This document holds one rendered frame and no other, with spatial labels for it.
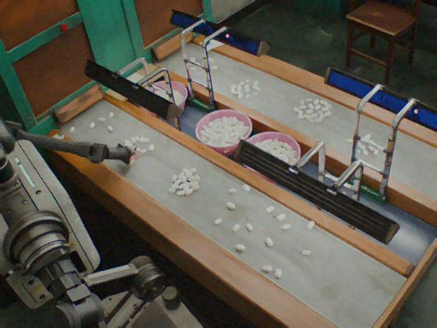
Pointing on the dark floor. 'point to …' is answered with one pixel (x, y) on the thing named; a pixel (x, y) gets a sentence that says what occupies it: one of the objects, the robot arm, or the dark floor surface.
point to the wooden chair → (370, 20)
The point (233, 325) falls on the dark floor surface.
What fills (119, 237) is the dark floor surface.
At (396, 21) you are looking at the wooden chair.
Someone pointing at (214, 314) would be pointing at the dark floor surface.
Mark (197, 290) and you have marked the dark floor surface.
